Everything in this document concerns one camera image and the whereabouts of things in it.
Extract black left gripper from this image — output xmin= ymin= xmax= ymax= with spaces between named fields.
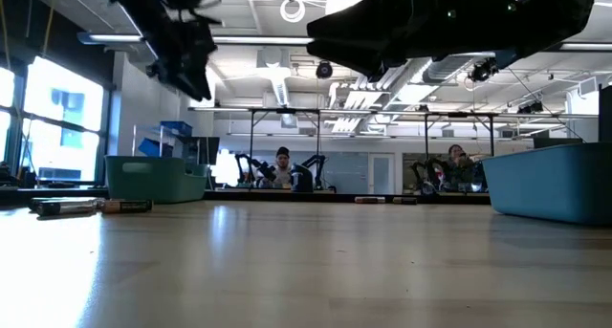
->
xmin=145 ymin=11 xmax=219 ymax=99

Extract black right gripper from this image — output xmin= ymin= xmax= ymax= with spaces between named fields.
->
xmin=305 ymin=0 xmax=498 ymax=78

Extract blue storage bin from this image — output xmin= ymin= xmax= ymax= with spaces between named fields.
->
xmin=137 ymin=137 xmax=174 ymax=158
xmin=160 ymin=120 xmax=194 ymax=137

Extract white ceiling pipes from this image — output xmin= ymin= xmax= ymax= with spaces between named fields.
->
xmin=329 ymin=62 xmax=436 ymax=134

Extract long ceiling light bar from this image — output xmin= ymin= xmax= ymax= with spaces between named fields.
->
xmin=212 ymin=33 xmax=612 ymax=53

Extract green plastic bin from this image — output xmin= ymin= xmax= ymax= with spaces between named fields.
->
xmin=104 ymin=155 xmax=209 ymax=205

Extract person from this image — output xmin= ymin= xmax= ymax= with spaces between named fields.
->
xmin=262 ymin=145 xmax=294 ymax=189
xmin=432 ymin=143 xmax=479 ymax=194

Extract white door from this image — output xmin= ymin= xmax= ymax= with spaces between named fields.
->
xmin=367 ymin=153 xmax=397 ymax=195

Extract glass partition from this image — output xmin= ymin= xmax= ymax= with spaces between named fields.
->
xmin=320 ymin=150 xmax=369 ymax=194

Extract bright window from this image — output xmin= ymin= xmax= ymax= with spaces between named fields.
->
xmin=0 ymin=65 xmax=16 ymax=164
xmin=21 ymin=55 xmax=106 ymax=182

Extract black cylindrical device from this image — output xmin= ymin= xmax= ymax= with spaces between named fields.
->
xmin=290 ymin=164 xmax=315 ymax=193

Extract dark flat monitor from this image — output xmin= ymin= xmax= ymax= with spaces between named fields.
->
xmin=533 ymin=136 xmax=585 ymax=150

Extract black desk equipment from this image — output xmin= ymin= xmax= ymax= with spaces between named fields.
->
xmin=0 ymin=161 xmax=38 ymax=191

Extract blue plastic bin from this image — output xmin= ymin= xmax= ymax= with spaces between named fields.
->
xmin=480 ymin=142 xmax=612 ymax=227

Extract black panel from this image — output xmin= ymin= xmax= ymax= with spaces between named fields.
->
xmin=597 ymin=83 xmax=612 ymax=143

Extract black dome camera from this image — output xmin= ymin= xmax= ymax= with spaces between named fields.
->
xmin=315 ymin=59 xmax=335 ymax=80

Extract silver ventilation duct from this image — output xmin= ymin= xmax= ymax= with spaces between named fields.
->
xmin=420 ymin=55 xmax=498 ymax=85

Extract black overhead rig frame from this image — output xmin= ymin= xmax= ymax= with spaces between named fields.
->
xmin=188 ymin=105 xmax=599 ymax=191

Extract white hanging ring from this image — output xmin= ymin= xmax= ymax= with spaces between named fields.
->
xmin=279 ymin=0 xmax=307 ymax=25

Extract black rig-mounted camera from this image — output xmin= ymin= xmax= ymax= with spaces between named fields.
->
xmin=467 ymin=55 xmax=510 ymax=84
xmin=516 ymin=100 xmax=546 ymax=115

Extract black aluminium table frame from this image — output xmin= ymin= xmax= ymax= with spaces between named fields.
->
xmin=0 ymin=186 xmax=492 ymax=208

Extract yellow hanging cord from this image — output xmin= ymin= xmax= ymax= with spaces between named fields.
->
xmin=0 ymin=5 xmax=11 ymax=72
xmin=41 ymin=5 xmax=55 ymax=59

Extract white wall air unit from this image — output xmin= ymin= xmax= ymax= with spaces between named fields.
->
xmin=577 ymin=75 xmax=600 ymax=98

